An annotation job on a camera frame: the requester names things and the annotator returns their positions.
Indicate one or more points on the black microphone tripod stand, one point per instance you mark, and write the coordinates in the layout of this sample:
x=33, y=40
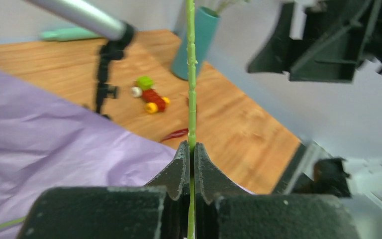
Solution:
x=111, y=51

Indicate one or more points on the peach orange flower stem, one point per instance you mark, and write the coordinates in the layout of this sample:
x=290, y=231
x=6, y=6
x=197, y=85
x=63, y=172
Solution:
x=191, y=62

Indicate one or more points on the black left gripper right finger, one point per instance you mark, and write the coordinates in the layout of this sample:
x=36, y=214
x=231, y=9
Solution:
x=211, y=187

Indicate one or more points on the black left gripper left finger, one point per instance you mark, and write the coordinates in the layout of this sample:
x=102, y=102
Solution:
x=175, y=177

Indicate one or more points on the toy brick car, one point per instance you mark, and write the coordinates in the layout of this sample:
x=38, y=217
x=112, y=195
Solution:
x=144, y=88

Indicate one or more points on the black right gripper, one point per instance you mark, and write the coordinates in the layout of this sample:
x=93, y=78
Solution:
x=342, y=35

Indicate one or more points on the purple pink wrapping paper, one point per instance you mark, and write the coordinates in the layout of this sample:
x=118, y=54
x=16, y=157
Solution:
x=67, y=173

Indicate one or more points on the silver microphone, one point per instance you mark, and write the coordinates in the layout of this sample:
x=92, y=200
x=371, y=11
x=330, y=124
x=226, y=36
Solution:
x=85, y=15

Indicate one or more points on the dark red printed ribbon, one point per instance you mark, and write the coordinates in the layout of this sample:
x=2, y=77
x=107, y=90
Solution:
x=176, y=134

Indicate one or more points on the teal cylindrical vase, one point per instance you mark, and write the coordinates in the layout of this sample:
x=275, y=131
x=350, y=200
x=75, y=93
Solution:
x=206, y=23

